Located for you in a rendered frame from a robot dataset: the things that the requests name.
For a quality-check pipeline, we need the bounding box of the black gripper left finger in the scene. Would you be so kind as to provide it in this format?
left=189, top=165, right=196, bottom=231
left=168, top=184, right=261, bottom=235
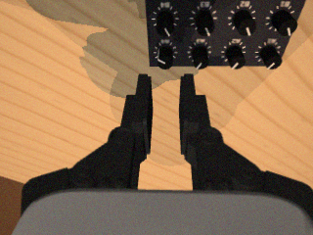
left=21, top=74, right=153, bottom=217

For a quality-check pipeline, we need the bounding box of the black knob box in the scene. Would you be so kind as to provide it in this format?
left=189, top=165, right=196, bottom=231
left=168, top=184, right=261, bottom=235
left=145, top=0, right=306, bottom=70

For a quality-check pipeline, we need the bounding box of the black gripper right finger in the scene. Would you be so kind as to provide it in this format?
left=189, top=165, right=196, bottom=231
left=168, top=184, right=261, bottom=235
left=179, top=73, right=313, bottom=220

